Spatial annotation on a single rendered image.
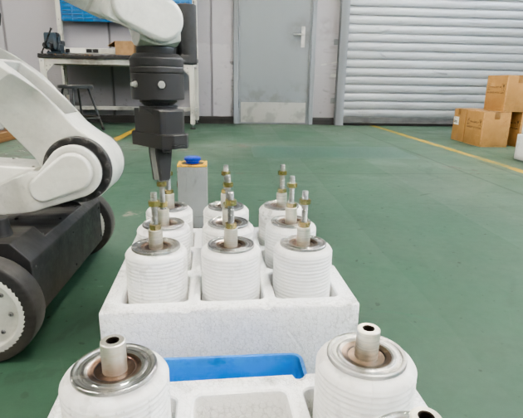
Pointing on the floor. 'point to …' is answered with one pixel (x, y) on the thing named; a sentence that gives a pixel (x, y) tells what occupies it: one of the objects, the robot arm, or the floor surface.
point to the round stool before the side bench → (80, 100)
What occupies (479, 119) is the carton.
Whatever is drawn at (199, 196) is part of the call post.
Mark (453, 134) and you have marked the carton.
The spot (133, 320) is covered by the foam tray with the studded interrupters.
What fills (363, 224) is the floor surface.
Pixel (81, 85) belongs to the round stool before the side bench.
